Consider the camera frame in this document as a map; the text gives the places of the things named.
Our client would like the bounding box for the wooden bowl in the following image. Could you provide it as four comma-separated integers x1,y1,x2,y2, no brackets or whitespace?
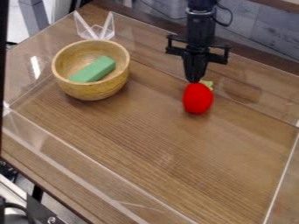
50,39,131,101

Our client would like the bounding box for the black cable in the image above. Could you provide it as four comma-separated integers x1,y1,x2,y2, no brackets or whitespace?
212,0,235,28

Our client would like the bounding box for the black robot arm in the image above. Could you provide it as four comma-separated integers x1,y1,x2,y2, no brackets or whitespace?
165,0,232,83

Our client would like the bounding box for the clear acrylic corner bracket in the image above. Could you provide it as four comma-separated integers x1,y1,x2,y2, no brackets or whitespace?
73,10,115,40

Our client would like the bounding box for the grey post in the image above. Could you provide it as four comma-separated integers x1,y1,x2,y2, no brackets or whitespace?
17,0,49,36

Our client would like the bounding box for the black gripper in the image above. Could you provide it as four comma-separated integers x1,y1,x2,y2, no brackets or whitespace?
165,34,232,83

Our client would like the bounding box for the red toy strawberry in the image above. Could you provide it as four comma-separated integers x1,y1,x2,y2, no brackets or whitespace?
181,82,213,115

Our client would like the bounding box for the clear acrylic tray wall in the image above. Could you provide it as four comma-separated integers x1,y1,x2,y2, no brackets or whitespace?
1,16,299,224

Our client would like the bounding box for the green rectangular block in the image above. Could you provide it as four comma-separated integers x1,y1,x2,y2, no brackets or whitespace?
68,56,116,83

